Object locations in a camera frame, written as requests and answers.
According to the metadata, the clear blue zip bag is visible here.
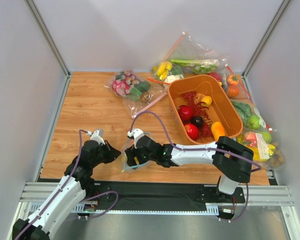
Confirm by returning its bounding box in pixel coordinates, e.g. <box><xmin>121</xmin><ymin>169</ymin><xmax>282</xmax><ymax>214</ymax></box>
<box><xmin>120</xmin><ymin>138</ymin><xmax>150</xmax><ymax>174</ymax></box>

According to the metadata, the red toy apple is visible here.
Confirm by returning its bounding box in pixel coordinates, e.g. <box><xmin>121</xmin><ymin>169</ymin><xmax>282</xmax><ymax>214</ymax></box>
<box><xmin>184</xmin><ymin>123</ymin><xmax>200</xmax><ymax>140</ymax></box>

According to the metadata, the red toy tomato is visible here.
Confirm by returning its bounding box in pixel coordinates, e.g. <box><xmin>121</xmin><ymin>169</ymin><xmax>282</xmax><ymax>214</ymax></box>
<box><xmin>178</xmin><ymin>105</ymin><xmax>194</xmax><ymax>123</ymax></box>

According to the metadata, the dark toy plum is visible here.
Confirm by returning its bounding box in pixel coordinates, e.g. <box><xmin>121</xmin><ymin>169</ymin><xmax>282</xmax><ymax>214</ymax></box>
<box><xmin>190</xmin><ymin>116</ymin><xmax>205</xmax><ymax>128</ymax></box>

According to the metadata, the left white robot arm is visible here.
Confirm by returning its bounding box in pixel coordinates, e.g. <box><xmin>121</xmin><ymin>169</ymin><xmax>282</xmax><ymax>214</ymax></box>
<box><xmin>12</xmin><ymin>140</ymin><xmax>121</xmax><ymax>240</ymax></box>

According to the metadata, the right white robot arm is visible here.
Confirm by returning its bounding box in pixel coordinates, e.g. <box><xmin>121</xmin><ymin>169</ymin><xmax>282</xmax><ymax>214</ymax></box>
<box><xmin>123</xmin><ymin>135</ymin><xmax>254</xmax><ymax>195</ymax></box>

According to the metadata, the dragon fruit zip bag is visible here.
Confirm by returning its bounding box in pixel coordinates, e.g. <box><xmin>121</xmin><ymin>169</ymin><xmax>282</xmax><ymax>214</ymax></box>
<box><xmin>105</xmin><ymin>70</ymin><xmax>167</xmax><ymax>118</ymax></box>

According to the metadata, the banana cauliflower zip bag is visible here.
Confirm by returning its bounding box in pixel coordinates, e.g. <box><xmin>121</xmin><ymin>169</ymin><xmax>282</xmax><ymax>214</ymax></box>
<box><xmin>147</xmin><ymin>61</ymin><xmax>185</xmax><ymax>89</ymax></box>

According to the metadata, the green vegetable zip bag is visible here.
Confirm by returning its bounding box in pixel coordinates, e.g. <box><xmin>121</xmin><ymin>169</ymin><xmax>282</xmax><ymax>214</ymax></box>
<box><xmin>165</xmin><ymin>32</ymin><xmax>229</xmax><ymax>75</ymax></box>

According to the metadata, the orange pumpkin zip bag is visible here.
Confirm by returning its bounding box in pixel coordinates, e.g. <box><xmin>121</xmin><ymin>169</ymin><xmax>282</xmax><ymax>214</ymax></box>
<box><xmin>208</xmin><ymin>64</ymin><xmax>252</xmax><ymax>102</ymax></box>

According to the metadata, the green apple zip bag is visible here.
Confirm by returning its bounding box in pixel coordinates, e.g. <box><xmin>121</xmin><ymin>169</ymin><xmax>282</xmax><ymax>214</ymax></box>
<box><xmin>231</xmin><ymin>99</ymin><xmax>274</xmax><ymax>133</ymax></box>

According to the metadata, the potato banana zip bag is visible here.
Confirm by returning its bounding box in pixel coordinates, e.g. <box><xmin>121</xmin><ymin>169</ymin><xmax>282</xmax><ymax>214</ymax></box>
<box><xmin>236</xmin><ymin>128</ymin><xmax>286</xmax><ymax>170</ymax></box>

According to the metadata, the black base mat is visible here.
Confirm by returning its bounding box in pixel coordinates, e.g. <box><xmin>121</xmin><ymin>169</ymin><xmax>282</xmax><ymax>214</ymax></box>
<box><xmin>85</xmin><ymin>181</ymin><xmax>246</xmax><ymax>212</ymax></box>

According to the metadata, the red toy lobster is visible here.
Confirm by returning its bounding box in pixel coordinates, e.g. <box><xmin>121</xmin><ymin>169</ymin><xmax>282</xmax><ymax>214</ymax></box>
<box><xmin>178</xmin><ymin>91</ymin><xmax>213</xmax><ymax>138</ymax></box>

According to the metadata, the yellow orange toy mango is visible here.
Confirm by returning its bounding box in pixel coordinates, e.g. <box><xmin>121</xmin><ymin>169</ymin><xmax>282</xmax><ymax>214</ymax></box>
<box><xmin>211</xmin><ymin>121</ymin><xmax>227</xmax><ymax>141</ymax></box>

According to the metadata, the yellow toy pepper in bin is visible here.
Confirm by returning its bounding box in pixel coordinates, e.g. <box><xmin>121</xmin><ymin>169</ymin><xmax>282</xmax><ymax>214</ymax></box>
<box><xmin>200</xmin><ymin>95</ymin><xmax>213</xmax><ymax>107</ymax></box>

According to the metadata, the orange plastic bin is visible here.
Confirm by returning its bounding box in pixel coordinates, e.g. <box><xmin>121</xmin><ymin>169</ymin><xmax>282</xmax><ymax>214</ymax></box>
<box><xmin>167</xmin><ymin>74</ymin><xmax>243</xmax><ymax>145</ymax></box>

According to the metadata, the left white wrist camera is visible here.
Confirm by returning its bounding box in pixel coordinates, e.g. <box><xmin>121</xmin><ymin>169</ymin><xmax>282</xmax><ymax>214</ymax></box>
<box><xmin>86</xmin><ymin>128</ymin><xmax>105</xmax><ymax>145</ymax></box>

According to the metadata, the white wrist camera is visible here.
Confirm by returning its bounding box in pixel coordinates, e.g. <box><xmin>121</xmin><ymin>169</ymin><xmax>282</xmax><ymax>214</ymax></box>
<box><xmin>127</xmin><ymin>128</ymin><xmax>145</xmax><ymax>148</ymax></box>
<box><xmin>86</xmin><ymin>128</ymin><xmax>105</xmax><ymax>145</ymax></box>

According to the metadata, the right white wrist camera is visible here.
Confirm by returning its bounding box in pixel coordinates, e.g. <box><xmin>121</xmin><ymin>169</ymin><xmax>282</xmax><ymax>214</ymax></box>
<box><xmin>127</xmin><ymin>128</ymin><xmax>145</xmax><ymax>148</ymax></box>

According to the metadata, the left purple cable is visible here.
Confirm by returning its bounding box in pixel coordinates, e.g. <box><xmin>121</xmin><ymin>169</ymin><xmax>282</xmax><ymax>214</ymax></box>
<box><xmin>13</xmin><ymin>128</ymin><xmax>120</xmax><ymax>240</ymax></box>

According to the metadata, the left aluminium post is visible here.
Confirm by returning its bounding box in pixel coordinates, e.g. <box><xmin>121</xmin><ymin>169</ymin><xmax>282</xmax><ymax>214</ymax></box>
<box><xmin>24</xmin><ymin>0</ymin><xmax>72</xmax><ymax>76</ymax></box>

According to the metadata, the aluminium post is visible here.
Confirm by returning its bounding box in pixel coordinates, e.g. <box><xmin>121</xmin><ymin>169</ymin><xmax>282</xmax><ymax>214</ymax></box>
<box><xmin>24</xmin><ymin>0</ymin><xmax>72</xmax><ymax>76</ymax></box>
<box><xmin>241</xmin><ymin>0</ymin><xmax>295</xmax><ymax>77</ymax></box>

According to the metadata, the aluminium frame rail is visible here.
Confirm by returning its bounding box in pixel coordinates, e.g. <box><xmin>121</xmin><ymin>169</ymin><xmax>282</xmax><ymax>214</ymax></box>
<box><xmin>12</xmin><ymin>176</ymin><xmax>293</xmax><ymax>240</ymax></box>

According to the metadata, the right aluminium post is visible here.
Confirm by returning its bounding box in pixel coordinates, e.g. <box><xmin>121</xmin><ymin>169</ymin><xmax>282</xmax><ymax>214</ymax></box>
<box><xmin>241</xmin><ymin>0</ymin><xmax>295</xmax><ymax>77</ymax></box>

